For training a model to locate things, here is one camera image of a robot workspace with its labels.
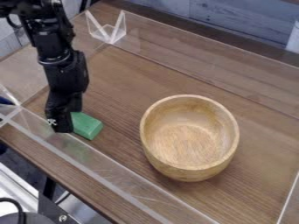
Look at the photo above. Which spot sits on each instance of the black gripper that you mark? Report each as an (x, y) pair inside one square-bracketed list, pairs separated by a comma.
[(69, 80)]

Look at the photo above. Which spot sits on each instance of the green rectangular block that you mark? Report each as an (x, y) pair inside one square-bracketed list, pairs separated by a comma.
[(86, 125)]

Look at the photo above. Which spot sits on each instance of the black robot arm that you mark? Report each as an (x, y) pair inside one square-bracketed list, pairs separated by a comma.
[(50, 32)]

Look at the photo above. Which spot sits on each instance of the brown wooden bowl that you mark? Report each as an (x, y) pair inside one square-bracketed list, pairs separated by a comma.
[(190, 137)]

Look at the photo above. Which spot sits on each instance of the clear acrylic tray walls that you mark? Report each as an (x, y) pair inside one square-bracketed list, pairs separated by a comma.
[(156, 62)]

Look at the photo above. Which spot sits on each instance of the white object at right edge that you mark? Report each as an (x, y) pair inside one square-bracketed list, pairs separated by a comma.
[(293, 44)]

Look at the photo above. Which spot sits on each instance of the black metal bracket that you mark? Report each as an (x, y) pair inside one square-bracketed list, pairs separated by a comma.
[(50, 210)]

